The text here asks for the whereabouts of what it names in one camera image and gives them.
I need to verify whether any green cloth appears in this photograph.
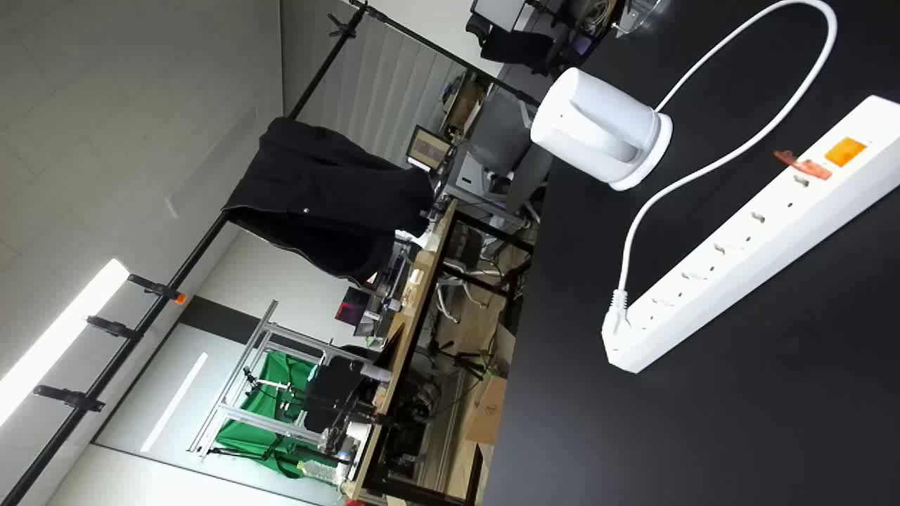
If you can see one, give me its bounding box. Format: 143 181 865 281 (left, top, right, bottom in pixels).
213 350 322 482

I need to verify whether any long ceiling light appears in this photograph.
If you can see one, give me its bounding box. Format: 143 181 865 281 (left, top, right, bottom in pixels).
0 256 133 431

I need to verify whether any black backdrop frame pole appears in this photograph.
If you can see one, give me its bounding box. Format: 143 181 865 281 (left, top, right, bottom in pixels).
0 0 374 506

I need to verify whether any white kettle power cable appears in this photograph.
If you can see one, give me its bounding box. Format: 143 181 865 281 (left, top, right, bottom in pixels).
611 0 842 327

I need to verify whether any white extension cord power strip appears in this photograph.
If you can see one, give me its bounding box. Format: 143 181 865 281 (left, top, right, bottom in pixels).
599 94 900 378

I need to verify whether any framed picture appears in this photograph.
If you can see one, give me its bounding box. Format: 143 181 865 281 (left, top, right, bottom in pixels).
405 124 457 176

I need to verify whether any metal shelf rack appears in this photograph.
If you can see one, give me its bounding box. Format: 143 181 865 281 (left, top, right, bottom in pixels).
192 299 398 472

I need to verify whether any cardboard box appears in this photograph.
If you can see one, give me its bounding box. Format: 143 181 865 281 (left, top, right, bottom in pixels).
462 374 513 448

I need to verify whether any wooden workbench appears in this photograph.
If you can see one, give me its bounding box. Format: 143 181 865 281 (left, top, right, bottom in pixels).
340 198 462 504

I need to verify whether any black spring clamp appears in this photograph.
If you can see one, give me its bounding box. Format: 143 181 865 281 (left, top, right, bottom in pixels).
128 273 192 306
84 316 140 343
31 382 108 416

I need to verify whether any white electric kettle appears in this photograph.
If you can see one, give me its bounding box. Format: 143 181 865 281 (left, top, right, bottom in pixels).
530 65 676 194

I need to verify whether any black hanging cloth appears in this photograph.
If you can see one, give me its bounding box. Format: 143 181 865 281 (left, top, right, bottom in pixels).
222 115 440 288

